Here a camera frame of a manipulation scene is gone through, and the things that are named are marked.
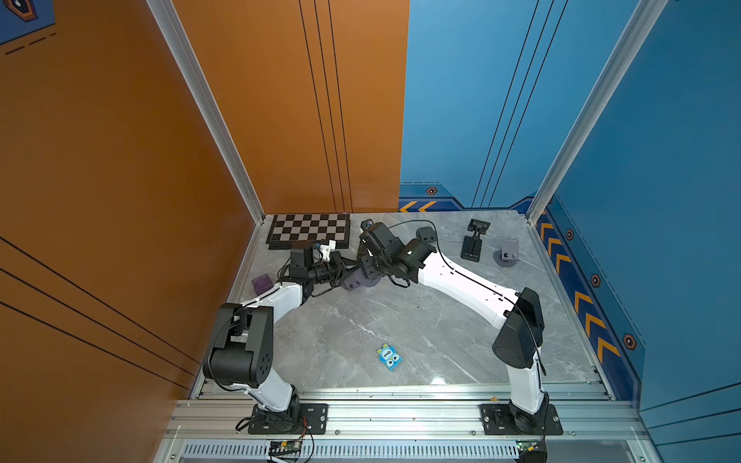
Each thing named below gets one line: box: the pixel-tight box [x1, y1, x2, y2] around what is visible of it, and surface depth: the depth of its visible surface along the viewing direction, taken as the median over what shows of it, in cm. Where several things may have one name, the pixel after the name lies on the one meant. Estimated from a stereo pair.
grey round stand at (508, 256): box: [492, 239, 521, 269], surface depth 105 cm
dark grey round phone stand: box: [415, 226, 438, 248], surface depth 114 cm
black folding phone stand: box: [460, 218, 492, 263], surface depth 107 cm
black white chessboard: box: [265, 213, 351, 250], surface depth 114 cm
